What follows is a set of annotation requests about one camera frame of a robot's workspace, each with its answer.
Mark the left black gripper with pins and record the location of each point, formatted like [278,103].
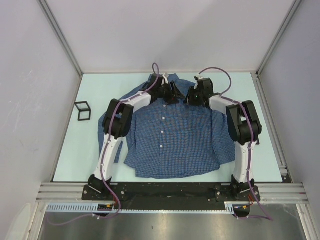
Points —
[174,95]

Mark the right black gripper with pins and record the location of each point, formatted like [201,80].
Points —
[189,100]

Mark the blue plaid button shirt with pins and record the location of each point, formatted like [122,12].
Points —
[177,141]

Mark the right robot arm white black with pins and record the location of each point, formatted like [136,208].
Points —
[244,128]

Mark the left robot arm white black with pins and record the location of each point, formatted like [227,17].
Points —
[117,123]

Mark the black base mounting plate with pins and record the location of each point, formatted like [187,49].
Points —
[222,192]

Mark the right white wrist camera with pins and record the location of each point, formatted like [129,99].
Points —
[198,77]

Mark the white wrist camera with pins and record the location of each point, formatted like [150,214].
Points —
[165,80]
[198,77]

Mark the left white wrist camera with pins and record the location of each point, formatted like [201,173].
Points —
[165,80]

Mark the small black frame display box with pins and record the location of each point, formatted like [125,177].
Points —
[84,111]

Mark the white slotted cable duct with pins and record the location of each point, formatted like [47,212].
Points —
[106,208]

